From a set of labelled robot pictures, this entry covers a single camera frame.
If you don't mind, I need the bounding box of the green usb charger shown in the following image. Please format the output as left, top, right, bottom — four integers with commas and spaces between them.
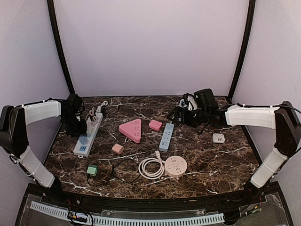
87, 165, 98, 176

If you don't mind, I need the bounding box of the black frame post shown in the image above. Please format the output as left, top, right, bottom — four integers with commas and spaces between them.
228, 0, 256, 101
47, 0, 76, 94

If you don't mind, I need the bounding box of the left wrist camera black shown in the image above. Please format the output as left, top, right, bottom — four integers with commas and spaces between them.
67, 94, 83, 114

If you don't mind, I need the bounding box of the pink triangular power strip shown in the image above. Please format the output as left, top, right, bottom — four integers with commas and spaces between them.
119, 119, 142, 143

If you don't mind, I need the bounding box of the light blue power strip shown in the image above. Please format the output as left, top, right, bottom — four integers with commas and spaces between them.
159, 123, 174, 152

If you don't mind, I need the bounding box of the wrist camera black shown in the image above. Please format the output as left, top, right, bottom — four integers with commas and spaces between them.
194, 89, 219, 111
67, 94, 83, 114

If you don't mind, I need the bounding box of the pink coiled power cord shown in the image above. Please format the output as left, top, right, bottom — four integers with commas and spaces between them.
138, 150, 166, 179

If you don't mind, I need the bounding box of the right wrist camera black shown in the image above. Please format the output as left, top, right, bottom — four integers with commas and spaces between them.
194, 89, 219, 111

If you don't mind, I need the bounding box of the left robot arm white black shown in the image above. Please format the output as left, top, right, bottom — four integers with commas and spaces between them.
0, 94, 87, 205

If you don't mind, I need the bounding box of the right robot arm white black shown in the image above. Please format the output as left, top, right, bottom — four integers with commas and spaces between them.
167, 102, 301, 204

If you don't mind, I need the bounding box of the white long power strip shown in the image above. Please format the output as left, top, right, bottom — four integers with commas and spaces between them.
73, 113, 103, 158

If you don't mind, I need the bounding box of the white plug adapter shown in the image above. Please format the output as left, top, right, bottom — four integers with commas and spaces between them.
212, 133, 225, 144

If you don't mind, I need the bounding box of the left black frame post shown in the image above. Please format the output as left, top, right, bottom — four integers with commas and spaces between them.
47, 0, 76, 94

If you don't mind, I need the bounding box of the round pink power socket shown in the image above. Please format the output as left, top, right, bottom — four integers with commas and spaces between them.
164, 155, 188, 178

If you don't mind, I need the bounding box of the right black frame post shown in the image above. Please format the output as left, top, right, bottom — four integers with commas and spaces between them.
228, 0, 256, 101

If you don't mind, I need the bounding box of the pink plug adapter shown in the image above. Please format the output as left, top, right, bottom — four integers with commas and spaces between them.
149, 120, 163, 131

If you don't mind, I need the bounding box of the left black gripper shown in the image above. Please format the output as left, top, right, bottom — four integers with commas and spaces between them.
61, 113, 87, 138

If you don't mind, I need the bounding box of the peach plug adapter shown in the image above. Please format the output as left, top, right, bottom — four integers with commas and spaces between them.
112, 143, 124, 154

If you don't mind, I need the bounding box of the white slotted cable duct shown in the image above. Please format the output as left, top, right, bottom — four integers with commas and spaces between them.
30, 201, 224, 226

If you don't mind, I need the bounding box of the light blue plug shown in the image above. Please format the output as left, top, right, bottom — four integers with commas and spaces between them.
79, 135, 88, 145

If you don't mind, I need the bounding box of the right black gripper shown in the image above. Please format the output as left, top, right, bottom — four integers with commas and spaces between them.
167, 106, 209, 128

